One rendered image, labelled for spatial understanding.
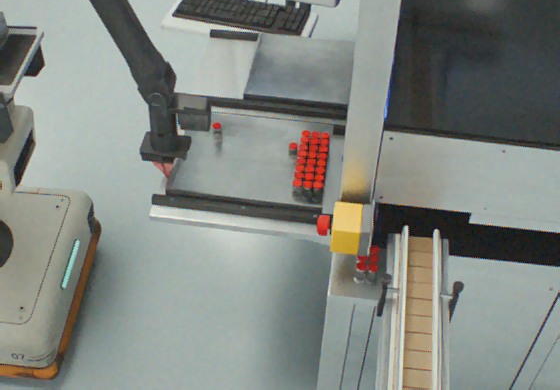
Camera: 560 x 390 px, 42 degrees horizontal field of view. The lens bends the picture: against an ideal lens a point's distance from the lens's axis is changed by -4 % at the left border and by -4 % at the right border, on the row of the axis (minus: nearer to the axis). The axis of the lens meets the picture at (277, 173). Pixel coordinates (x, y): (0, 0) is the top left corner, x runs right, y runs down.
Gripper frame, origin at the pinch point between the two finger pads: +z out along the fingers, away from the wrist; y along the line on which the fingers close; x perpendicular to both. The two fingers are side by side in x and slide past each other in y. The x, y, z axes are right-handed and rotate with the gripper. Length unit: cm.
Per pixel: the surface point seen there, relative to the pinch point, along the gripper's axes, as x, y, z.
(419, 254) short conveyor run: -17, 55, -4
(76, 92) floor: 127, -79, 91
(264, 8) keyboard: 79, 10, 7
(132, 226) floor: 56, -34, 91
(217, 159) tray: 8.0, 9.6, 1.8
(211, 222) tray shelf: -10.5, 11.8, 2.1
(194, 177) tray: 1.6, 5.5, 1.9
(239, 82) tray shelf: 36.5, 9.7, 2.0
